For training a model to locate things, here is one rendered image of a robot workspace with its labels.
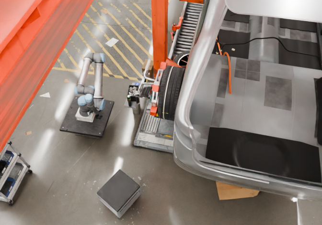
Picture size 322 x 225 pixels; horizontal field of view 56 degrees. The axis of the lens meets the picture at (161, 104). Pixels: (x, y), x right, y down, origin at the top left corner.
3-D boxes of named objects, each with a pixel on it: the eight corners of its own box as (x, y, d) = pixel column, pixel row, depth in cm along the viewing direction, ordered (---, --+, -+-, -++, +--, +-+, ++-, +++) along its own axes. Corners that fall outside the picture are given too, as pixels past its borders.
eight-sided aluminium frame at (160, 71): (156, 121, 384) (156, 94, 340) (152, 120, 385) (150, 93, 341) (166, 88, 416) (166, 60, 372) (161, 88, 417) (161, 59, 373)
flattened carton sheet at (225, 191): (262, 195, 384) (262, 194, 381) (219, 199, 381) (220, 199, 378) (255, 174, 402) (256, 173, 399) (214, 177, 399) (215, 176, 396)
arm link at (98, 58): (92, 108, 412) (94, 53, 403) (105, 109, 412) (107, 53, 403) (89, 110, 396) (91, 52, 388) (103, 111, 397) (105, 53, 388)
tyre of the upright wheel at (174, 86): (178, 125, 399) (175, 115, 336) (160, 122, 403) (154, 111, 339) (187, 77, 413) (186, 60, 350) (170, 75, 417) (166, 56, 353)
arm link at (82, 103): (80, 101, 414) (78, 94, 400) (93, 102, 414) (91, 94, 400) (78, 111, 405) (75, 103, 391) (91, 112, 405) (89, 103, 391)
